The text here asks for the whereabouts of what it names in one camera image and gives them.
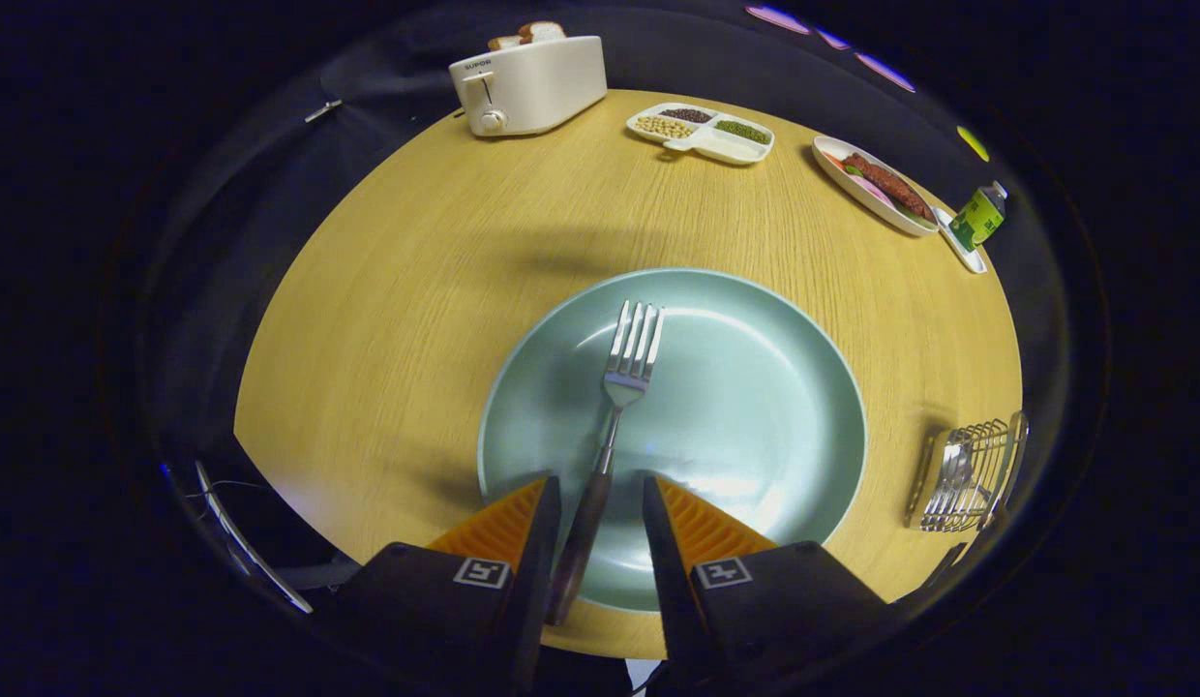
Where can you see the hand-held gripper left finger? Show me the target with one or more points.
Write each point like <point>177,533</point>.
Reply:
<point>534,600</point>

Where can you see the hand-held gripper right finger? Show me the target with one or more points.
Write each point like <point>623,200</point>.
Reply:
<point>673,600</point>

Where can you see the pale green plate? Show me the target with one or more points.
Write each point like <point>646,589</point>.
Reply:
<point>745,407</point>

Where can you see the curved silver metal bar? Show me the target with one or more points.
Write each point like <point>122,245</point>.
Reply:
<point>242,552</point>

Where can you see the white square coaster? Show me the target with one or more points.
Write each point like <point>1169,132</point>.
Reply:
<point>970,259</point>

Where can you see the pink ham slice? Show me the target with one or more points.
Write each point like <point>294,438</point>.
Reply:
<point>876,194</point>

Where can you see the white divided dish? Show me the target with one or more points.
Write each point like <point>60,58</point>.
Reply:
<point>721,147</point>

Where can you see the white round food plate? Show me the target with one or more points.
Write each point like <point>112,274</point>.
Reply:
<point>832,170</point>

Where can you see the brown meat pieces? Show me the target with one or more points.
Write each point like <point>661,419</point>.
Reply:
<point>890,184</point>

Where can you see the orange carrot slice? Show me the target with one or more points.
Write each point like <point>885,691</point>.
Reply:
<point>831,157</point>

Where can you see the yellow soybeans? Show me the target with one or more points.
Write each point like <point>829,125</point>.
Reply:
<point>664,127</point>

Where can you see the green mung beans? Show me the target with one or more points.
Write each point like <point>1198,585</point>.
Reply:
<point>742,132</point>

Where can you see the dark red beans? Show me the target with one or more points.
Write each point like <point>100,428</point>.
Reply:
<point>687,115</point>

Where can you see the green drink bottle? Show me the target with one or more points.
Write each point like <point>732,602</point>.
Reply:
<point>977,221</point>

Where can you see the white toaster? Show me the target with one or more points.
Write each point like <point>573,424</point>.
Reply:
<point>542,87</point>

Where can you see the silver clip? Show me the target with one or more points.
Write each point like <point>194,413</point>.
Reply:
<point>322,109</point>

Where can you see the small toast bread slice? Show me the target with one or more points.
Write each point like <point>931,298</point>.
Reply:
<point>504,43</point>

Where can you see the large toast bread slice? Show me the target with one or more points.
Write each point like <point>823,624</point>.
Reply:
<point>542,32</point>

